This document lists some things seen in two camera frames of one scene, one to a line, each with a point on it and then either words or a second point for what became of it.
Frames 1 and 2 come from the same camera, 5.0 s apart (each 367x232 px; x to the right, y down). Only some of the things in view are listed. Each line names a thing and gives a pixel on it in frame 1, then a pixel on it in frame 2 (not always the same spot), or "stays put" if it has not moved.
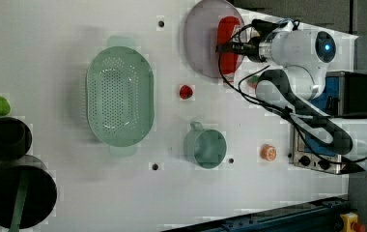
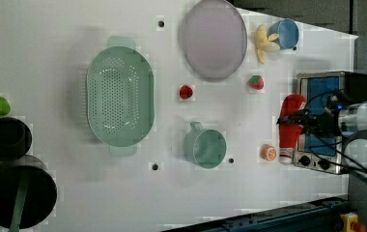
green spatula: (16, 217) stays put
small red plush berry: (185, 92) stays put
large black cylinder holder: (41, 194) stays put
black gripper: (251, 47) → (324, 124)
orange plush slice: (268, 153) stays put
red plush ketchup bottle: (229, 61) → (289, 133)
